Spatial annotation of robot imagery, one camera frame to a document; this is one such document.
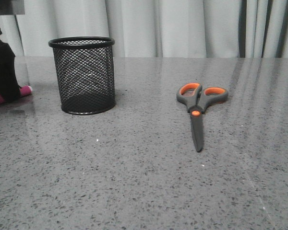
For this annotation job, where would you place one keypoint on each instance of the grey orange scissors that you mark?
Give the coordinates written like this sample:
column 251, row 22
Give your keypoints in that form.
column 197, row 100

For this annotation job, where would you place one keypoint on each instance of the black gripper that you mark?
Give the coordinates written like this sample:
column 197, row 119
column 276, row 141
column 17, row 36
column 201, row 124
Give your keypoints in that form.
column 9, row 87

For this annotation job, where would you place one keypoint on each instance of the pink pen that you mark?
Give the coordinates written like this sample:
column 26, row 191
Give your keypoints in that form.
column 24, row 91

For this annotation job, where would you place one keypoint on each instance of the black mesh pen bin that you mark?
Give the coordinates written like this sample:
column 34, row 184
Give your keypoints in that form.
column 85, row 73

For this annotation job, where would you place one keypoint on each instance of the grey curtain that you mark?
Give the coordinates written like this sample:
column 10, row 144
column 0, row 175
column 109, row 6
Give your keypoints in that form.
column 155, row 28

